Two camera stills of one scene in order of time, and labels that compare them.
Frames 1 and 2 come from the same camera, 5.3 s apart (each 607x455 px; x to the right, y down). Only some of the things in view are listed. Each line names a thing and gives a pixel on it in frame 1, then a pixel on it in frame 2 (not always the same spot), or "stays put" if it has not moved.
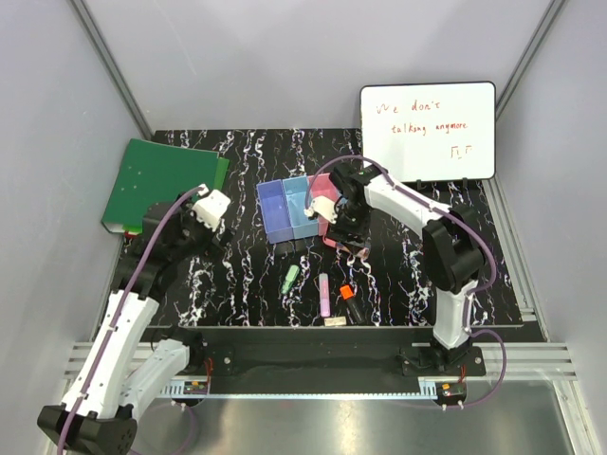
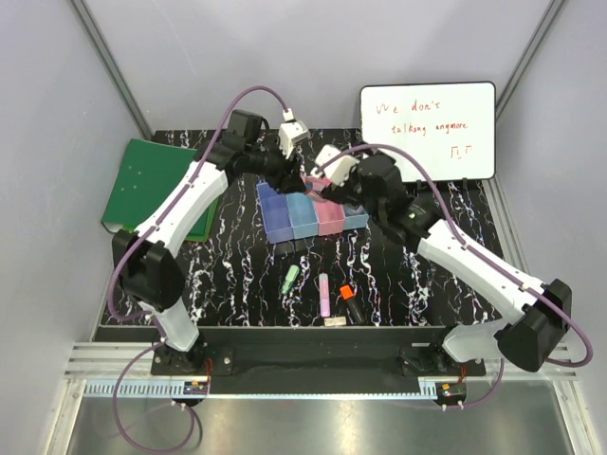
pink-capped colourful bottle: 360,252 to 313,183
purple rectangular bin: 274,209 stays put
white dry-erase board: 431,132 stays put
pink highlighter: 324,300 stays put
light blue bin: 296,192 stays put
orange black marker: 354,314 stays put
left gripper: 210,245 to 288,178
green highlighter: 290,277 stays put
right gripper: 340,232 to 342,193
